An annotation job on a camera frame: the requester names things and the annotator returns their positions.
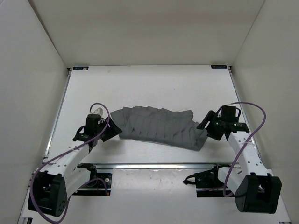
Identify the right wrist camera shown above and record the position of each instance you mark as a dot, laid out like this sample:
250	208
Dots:
218	113

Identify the blue label right corner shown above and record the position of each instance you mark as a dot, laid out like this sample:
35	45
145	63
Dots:
218	66

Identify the aluminium front table rail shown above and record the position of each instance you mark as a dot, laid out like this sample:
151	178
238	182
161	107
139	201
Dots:
157	165

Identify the grey pleated skirt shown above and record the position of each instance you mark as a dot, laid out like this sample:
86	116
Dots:
162	126

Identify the blue label left corner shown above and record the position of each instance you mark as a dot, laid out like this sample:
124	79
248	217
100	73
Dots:
80	68

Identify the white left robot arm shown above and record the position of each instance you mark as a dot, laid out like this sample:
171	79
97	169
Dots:
54	184

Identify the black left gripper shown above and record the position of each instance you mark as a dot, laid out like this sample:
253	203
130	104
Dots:
113	130

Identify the blue label corner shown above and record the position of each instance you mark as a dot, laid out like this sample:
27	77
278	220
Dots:
80	68
218	66

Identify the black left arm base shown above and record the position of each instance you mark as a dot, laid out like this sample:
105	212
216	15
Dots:
99	183

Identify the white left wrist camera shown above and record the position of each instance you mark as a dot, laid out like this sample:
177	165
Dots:
98	111

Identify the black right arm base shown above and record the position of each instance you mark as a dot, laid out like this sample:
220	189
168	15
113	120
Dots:
207	180

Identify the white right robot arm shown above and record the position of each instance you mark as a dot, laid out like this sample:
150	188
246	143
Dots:
254	188

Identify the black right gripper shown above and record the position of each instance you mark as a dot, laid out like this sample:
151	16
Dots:
209	118

